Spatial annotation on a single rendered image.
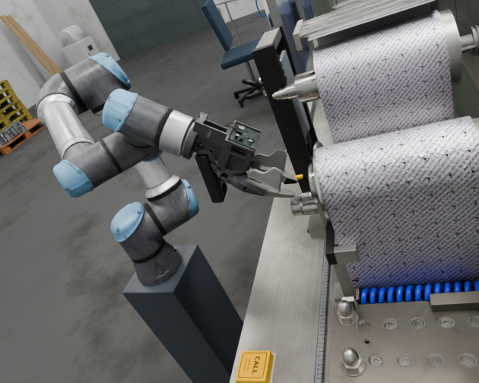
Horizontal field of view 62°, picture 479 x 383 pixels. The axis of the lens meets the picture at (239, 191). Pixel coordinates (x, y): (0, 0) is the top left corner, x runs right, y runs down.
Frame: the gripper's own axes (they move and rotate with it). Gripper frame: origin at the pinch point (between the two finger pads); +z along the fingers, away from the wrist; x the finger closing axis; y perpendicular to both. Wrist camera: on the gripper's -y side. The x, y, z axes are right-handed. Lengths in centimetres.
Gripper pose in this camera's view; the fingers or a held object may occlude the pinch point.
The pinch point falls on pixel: (287, 188)
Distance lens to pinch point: 74.5
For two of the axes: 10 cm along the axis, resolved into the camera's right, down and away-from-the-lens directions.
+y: 3.1, -7.0, -6.4
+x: 2.2, -6.1, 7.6
